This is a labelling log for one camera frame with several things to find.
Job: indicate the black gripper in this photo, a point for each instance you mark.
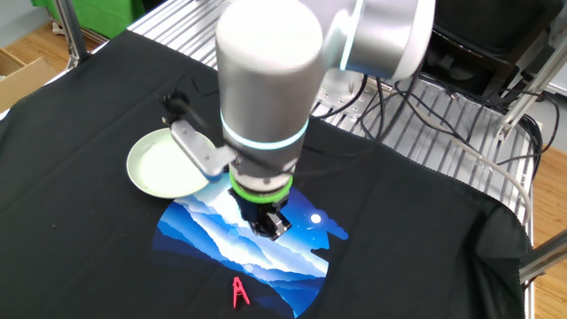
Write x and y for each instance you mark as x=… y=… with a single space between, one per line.
x=259 y=210

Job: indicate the red plastic clamp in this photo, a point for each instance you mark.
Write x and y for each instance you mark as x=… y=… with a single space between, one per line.
x=239 y=292

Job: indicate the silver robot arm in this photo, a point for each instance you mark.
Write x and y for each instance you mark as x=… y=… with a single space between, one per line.
x=266 y=80

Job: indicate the pale green plate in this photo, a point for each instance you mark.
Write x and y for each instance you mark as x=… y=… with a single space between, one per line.
x=155 y=168

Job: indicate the black t-shirt with blue print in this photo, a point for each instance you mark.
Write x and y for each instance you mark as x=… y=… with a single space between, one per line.
x=88 y=266

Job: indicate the green cloth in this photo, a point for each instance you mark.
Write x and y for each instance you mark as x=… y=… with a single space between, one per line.
x=102 y=15

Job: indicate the brown cardboard box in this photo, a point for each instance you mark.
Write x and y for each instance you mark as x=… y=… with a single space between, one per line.
x=22 y=80

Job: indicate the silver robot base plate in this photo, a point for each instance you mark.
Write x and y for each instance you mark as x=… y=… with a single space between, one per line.
x=336 y=99

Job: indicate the aluminium frame post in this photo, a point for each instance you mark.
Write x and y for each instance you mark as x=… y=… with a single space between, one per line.
x=73 y=31
x=545 y=257
x=527 y=93

